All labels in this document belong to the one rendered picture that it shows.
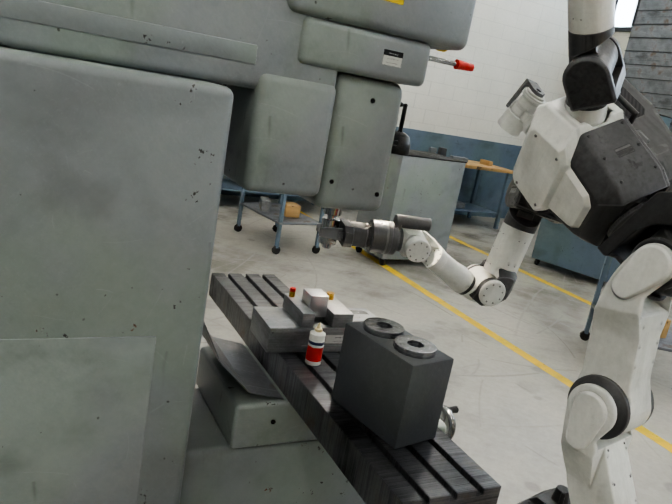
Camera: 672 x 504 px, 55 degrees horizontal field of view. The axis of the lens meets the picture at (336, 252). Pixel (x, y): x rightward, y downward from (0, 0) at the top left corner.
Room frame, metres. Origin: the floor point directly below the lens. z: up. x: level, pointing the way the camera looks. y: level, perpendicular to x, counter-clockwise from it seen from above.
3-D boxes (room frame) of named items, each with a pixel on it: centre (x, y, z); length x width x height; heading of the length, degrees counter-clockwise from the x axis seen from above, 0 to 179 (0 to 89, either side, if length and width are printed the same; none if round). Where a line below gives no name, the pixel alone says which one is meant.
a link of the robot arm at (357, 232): (1.65, -0.06, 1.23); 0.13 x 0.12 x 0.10; 11
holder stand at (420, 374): (1.28, -0.16, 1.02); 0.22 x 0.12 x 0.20; 40
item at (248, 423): (1.63, 0.03, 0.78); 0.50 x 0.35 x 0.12; 119
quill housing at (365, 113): (1.63, 0.03, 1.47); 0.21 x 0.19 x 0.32; 29
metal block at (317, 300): (1.64, 0.03, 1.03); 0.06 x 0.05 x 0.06; 26
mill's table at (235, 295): (1.59, 0.00, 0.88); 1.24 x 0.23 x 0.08; 29
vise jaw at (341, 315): (1.66, -0.02, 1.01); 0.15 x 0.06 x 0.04; 26
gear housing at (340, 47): (1.61, 0.07, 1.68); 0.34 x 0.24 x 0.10; 119
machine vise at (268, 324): (1.65, 0.01, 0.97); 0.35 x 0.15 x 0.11; 116
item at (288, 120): (1.54, 0.20, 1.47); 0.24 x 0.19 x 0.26; 29
